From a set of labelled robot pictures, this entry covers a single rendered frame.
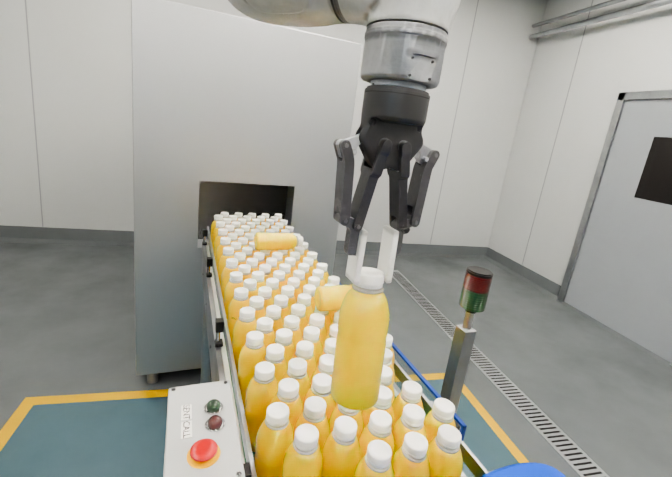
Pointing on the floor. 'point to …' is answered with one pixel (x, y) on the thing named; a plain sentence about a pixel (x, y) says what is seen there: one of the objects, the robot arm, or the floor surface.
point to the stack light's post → (458, 364)
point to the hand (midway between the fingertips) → (371, 255)
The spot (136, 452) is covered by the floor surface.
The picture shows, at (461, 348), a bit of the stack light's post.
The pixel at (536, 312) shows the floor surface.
